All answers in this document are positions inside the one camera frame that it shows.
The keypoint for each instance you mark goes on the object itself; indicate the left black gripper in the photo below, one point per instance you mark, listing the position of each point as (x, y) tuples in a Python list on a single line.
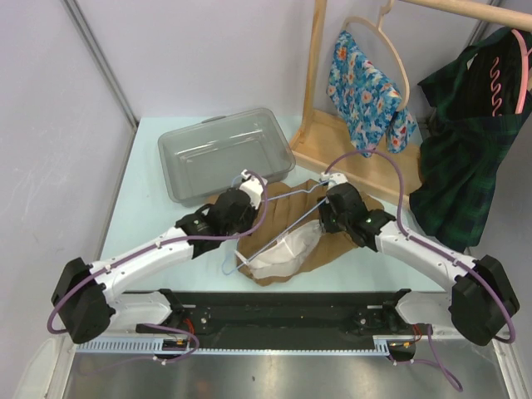
[(252, 217)]

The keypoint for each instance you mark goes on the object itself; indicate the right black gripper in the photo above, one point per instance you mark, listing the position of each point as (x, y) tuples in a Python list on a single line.
[(323, 211)]

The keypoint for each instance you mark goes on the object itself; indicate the tan garment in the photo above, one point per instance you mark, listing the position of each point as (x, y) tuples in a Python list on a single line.
[(316, 249)]

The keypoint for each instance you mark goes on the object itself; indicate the blue floral skirt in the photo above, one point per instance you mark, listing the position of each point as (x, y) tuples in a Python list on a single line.
[(367, 100)]

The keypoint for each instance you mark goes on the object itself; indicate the green plaid garment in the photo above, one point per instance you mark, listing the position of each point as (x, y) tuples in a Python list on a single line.
[(459, 162)]

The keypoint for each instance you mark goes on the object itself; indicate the pink plastic hanger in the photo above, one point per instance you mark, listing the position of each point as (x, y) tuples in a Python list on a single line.
[(509, 74)]

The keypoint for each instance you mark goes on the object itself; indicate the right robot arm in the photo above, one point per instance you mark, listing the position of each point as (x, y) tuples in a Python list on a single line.
[(479, 299)]

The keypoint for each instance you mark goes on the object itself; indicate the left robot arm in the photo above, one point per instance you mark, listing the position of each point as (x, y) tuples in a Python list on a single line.
[(91, 298)]

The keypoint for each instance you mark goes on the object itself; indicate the clear plastic tray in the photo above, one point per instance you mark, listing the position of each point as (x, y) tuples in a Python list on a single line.
[(201, 160)]

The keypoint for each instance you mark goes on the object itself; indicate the wooden clothes rack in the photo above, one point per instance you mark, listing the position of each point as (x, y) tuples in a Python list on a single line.
[(322, 142)]

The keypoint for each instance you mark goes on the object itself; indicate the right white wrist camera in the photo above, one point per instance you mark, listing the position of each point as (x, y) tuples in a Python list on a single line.
[(332, 179)]

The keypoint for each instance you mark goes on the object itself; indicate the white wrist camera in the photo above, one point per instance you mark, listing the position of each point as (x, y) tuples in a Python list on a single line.
[(332, 179), (254, 187)]

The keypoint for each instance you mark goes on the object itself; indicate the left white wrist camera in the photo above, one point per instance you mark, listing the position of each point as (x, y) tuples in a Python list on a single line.
[(254, 187)]

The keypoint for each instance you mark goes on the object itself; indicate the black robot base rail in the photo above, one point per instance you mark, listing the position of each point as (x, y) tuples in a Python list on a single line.
[(290, 322)]

